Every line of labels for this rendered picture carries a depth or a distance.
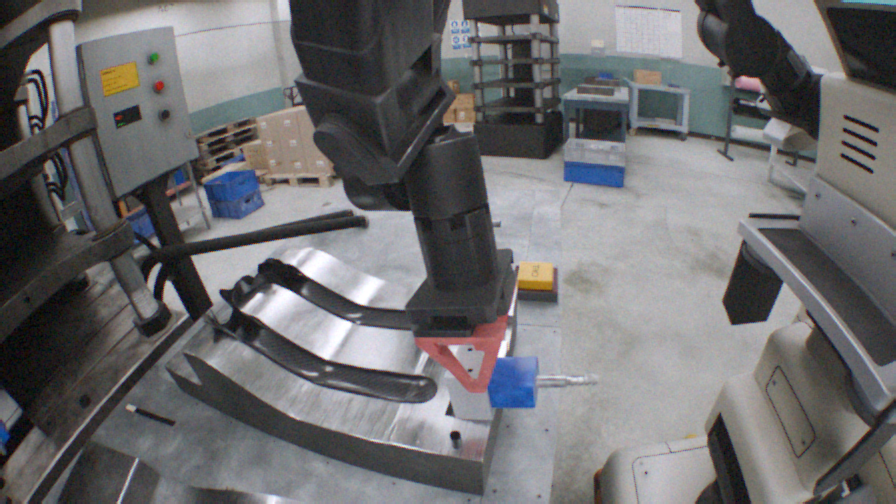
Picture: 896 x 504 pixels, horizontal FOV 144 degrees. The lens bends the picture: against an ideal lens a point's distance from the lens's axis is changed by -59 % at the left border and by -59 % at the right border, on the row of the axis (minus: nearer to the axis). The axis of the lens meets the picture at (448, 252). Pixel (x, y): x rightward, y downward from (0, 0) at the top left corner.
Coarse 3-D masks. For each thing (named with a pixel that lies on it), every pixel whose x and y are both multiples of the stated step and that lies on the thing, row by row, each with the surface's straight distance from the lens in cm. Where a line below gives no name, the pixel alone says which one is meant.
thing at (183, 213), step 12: (192, 180) 403; (72, 204) 361; (84, 204) 362; (180, 204) 460; (180, 216) 416; (192, 216) 402; (204, 216) 411; (132, 252) 381; (108, 264) 388; (96, 276) 375
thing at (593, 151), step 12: (588, 144) 386; (600, 144) 385; (612, 144) 385; (624, 144) 383; (564, 156) 354; (576, 156) 352; (588, 156) 350; (600, 156) 376; (612, 156) 381; (624, 156) 349
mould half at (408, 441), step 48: (336, 288) 53; (384, 288) 54; (192, 336) 66; (288, 336) 47; (336, 336) 47; (384, 336) 45; (192, 384) 58; (240, 384) 43; (288, 384) 43; (288, 432) 46; (336, 432) 38; (384, 432) 36; (432, 432) 35; (480, 432) 34; (432, 480) 40; (480, 480) 37
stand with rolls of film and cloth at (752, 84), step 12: (732, 84) 576; (744, 84) 578; (756, 84) 589; (732, 96) 577; (732, 108) 579; (744, 108) 577; (756, 108) 589; (768, 120) 612; (732, 132) 592; (744, 132) 588; (756, 132) 601
